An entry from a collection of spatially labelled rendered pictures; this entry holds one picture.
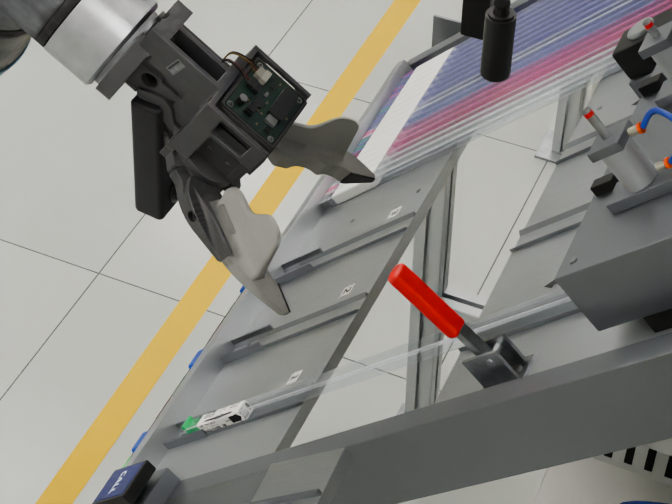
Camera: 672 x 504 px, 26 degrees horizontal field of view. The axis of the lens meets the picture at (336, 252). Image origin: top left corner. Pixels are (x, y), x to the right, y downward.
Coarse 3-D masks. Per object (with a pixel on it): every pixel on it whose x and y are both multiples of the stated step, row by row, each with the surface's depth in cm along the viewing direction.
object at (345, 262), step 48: (384, 192) 144; (432, 192) 135; (336, 240) 143; (384, 240) 133; (288, 288) 142; (336, 288) 133; (240, 336) 138; (288, 336) 131; (336, 336) 124; (240, 384) 131; (288, 384) 123; (192, 432) 128; (240, 432) 122; (288, 432) 116
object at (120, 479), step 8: (136, 464) 120; (120, 472) 121; (128, 472) 119; (136, 472) 118; (112, 480) 121; (120, 480) 119; (128, 480) 118; (104, 488) 121; (112, 488) 119; (120, 488) 118; (104, 496) 119; (112, 496) 118
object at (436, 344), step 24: (504, 312) 102; (528, 312) 100; (552, 312) 99; (432, 336) 107; (480, 336) 103; (360, 360) 113; (384, 360) 110; (408, 360) 109; (312, 384) 116; (336, 384) 114; (240, 408) 123; (264, 408) 121
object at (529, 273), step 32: (608, 96) 122; (576, 128) 122; (576, 160) 117; (544, 192) 116; (576, 192) 112; (544, 224) 111; (576, 224) 107; (512, 256) 111; (544, 256) 107; (512, 288) 107; (544, 288) 103; (544, 320) 99; (576, 320) 96; (640, 320) 91; (544, 352) 96; (576, 352) 93; (448, 384) 102; (480, 384) 99
